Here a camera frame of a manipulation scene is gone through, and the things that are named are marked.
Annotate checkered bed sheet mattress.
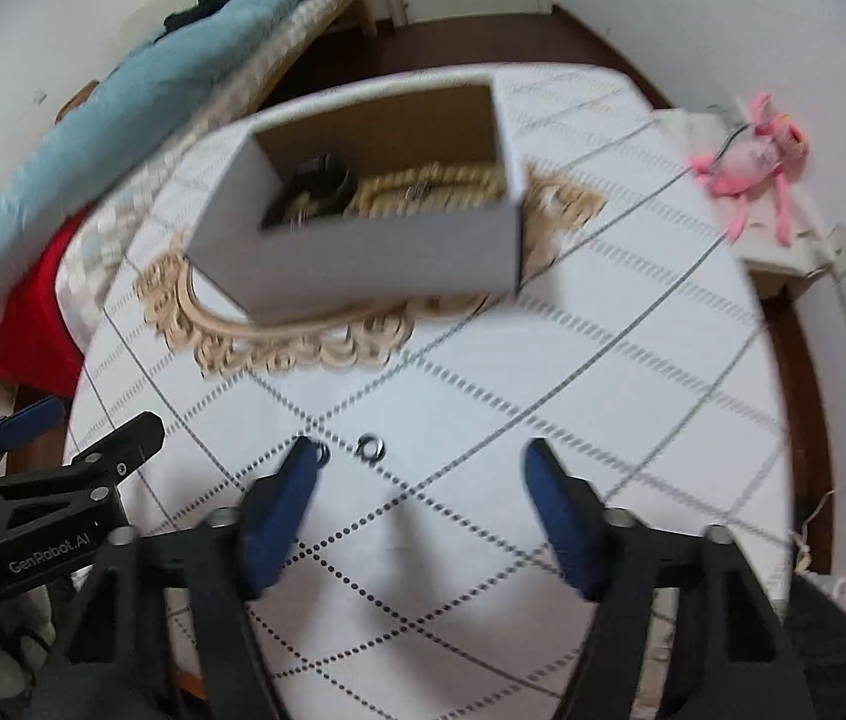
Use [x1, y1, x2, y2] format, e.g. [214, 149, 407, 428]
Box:
[55, 0, 364, 351]

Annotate white cloth covered box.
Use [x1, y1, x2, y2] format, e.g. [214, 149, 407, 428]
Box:
[654, 109, 833, 299]

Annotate pink panther plush toy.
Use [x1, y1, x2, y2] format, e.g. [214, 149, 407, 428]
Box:
[688, 93, 810, 247]

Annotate white cardboard jewelry box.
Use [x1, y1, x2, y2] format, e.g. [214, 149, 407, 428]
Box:
[185, 67, 527, 323]

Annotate red blanket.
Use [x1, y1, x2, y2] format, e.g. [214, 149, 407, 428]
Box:
[0, 210, 88, 398]

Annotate black leather bracelet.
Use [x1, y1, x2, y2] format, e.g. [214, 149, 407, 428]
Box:
[263, 151, 358, 228]

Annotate white diamond pattern tablecloth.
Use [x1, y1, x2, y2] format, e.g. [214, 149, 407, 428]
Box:
[67, 64, 791, 718]

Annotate wooden bead bracelet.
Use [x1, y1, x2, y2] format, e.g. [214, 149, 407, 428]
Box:
[346, 161, 509, 220]

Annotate wooden bed frame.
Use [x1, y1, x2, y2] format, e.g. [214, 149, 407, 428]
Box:
[324, 0, 379, 39]

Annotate grey clothes hanger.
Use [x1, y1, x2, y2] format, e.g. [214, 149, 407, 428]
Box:
[709, 98, 754, 164]

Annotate light blue duvet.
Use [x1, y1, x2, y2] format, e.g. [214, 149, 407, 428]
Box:
[0, 0, 306, 305]

